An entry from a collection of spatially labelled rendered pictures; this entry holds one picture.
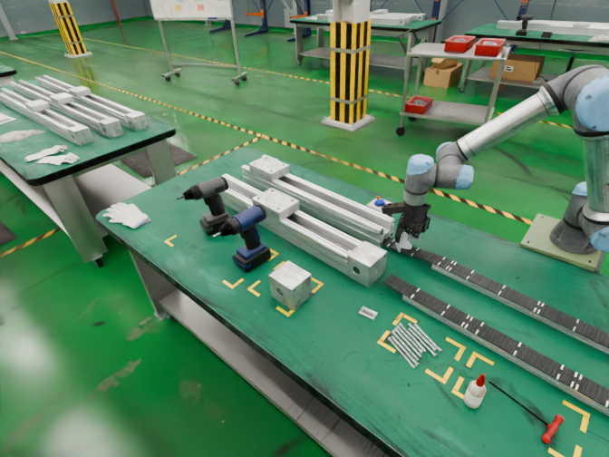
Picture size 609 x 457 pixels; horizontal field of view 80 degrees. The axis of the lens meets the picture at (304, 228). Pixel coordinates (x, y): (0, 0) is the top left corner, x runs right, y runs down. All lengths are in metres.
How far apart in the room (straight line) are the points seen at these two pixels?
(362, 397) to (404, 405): 0.10
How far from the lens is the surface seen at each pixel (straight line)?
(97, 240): 2.79
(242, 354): 1.78
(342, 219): 1.44
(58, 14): 10.99
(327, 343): 1.09
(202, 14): 6.83
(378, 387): 1.03
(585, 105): 1.15
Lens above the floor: 1.66
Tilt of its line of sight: 37 degrees down
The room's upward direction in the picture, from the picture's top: 3 degrees counter-clockwise
